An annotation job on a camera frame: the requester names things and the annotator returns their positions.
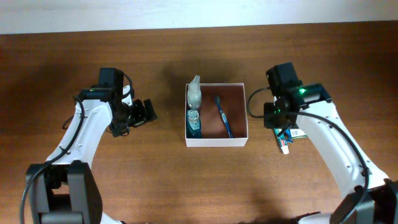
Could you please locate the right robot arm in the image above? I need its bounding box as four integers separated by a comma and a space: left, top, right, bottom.
264, 62, 397, 224

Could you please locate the green toothpaste tube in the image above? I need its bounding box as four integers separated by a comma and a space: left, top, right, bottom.
274, 129, 289, 154

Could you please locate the white crumpled sachet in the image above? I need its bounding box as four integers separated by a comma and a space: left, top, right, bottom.
289, 128, 307, 139

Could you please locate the white cardboard box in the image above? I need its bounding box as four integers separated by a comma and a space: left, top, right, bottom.
184, 83, 249, 147

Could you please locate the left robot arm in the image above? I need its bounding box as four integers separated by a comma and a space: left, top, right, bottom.
19, 67, 157, 223

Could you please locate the teal mouthwash bottle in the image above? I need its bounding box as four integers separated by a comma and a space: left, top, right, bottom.
186, 110, 201, 139

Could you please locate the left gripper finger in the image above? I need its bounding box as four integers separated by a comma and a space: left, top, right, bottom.
129, 100, 147, 128
144, 99, 157, 122

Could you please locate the clear spray bottle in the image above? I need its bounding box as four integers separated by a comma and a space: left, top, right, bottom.
187, 75, 201, 110

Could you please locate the blue white toothbrush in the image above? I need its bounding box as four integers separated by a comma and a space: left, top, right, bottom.
214, 95, 233, 138

